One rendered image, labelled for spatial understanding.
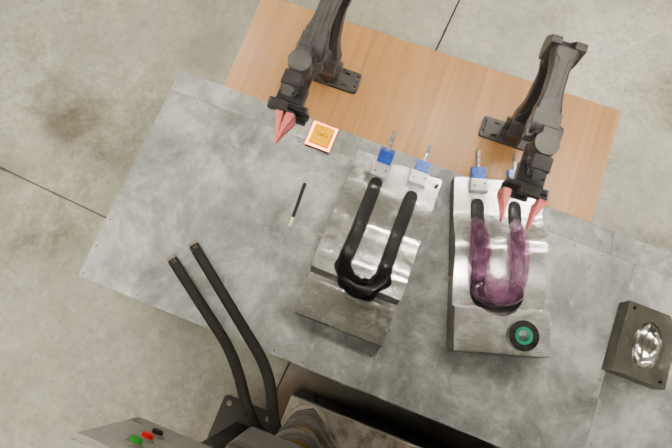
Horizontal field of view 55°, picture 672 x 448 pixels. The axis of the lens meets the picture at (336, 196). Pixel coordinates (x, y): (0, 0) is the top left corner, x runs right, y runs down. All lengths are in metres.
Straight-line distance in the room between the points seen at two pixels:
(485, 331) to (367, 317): 0.32
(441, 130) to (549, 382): 0.80
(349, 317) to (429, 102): 0.72
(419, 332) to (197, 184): 0.79
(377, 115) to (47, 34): 1.79
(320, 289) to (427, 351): 0.35
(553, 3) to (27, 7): 2.44
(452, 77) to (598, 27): 1.33
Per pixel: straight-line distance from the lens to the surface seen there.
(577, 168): 2.12
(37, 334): 2.92
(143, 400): 2.78
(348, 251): 1.79
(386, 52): 2.13
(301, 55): 1.55
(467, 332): 1.81
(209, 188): 1.98
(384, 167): 1.84
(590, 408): 2.02
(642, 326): 2.02
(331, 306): 1.83
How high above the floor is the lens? 2.68
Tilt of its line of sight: 75 degrees down
